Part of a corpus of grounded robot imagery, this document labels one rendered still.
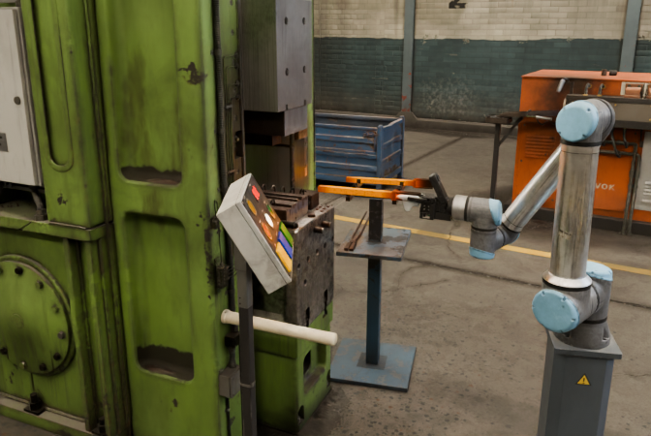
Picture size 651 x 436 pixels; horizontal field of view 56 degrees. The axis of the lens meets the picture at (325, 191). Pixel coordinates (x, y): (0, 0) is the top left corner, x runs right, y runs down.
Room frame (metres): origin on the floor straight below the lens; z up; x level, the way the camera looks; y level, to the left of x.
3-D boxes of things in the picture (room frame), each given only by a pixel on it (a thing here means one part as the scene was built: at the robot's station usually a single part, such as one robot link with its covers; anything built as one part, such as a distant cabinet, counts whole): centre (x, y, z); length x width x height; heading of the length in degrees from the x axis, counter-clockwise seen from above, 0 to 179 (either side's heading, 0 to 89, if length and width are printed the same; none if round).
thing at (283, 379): (2.46, 0.29, 0.23); 0.55 x 0.37 x 0.47; 67
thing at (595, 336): (1.95, -0.91, 0.65); 0.19 x 0.19 x 0.10
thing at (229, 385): (2.04, 0.36, 0.36); 0.09 x 0.07 x 0.12; 157
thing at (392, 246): (2.75, -0.24, 0.67); 0.40 x 0.30 x 0.02; 166
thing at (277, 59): (2.45, 0.29, 1.56); 0.42 x 0.39 x 0.40; 67
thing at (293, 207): (2.41, 0.31, 0.96); 0.42 x 0.20 x 0.09; 67
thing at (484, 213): (2.06, -0.56, 1.03); 0.12 x 0.09 x 0.10; 67
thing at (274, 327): (1.97, 0.17, 0.62); 0.44 x 0.05 x 0.05; 67
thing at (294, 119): (2.41, 0.31, 1.32); 0.42 x 0.20 x 0.10; 67
